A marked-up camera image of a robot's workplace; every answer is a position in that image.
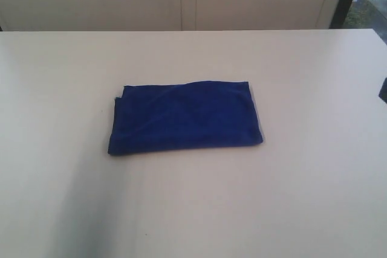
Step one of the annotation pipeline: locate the blue towel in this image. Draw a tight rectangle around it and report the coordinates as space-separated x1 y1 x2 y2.
108 80 264 156

